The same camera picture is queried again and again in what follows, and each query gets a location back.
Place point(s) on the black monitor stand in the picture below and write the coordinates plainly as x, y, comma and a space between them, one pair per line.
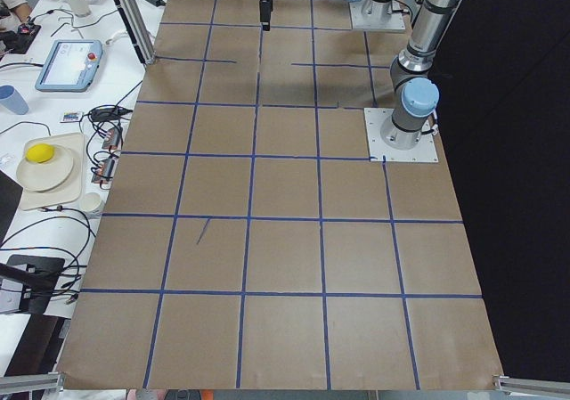
28, 283

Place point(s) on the teach pendant tablet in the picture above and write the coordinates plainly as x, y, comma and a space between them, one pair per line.
70, 66

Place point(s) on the grey usb hub far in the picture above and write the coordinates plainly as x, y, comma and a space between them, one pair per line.
113, 139

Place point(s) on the grey usb hub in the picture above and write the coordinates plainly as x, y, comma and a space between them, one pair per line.
113, 139
103, 172

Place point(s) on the small colourful card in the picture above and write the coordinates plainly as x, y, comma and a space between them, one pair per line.
72, 117

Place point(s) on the grey usb hub near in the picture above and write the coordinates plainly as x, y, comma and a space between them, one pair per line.
103, 172

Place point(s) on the black joystick controller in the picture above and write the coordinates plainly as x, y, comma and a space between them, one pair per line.
20, 41

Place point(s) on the blue plastic cup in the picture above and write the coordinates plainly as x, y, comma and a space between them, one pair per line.
12, 100

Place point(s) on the yellow lemon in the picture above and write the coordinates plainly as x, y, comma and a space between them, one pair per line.
40, 153

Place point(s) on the white paper cup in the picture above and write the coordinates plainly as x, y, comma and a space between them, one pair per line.
92, 204

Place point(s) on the beige tray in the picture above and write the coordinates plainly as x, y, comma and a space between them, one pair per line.
68, 191

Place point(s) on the beige plate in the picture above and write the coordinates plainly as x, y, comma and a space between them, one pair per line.
38, 177

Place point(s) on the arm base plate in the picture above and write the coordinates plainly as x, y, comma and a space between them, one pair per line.
369, 15
380, 151

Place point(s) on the aluminium frame post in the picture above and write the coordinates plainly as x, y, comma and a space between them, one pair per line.
136, 30

